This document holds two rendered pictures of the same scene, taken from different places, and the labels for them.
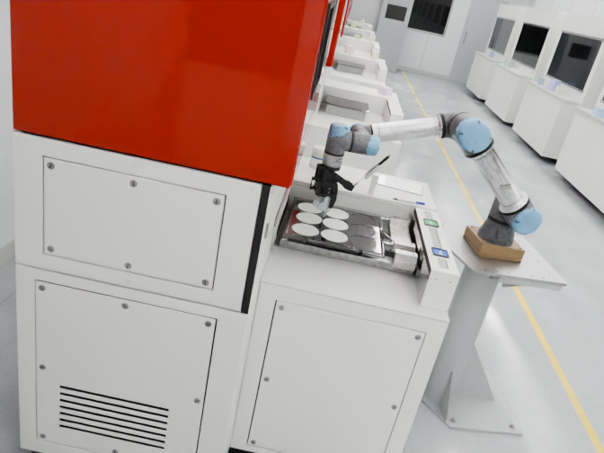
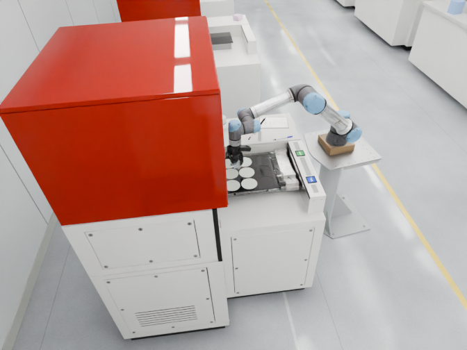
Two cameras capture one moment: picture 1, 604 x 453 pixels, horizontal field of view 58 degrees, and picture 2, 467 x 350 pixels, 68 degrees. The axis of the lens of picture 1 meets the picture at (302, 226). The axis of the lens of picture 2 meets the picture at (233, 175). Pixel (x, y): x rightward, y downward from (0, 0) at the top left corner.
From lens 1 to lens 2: 0.71 m
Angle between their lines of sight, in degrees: 18
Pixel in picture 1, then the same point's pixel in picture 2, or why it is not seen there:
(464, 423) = (339, 233)
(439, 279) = (315, 199)
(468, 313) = (330, 182)
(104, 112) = (111, 205)
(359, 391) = (285, 259)
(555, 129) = not seen: outside the picture
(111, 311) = (149, 280)
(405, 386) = (309, 251)
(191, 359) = (199, 285)
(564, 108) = not seen: outside the picture
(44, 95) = (72, 207)
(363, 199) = (256, 146)
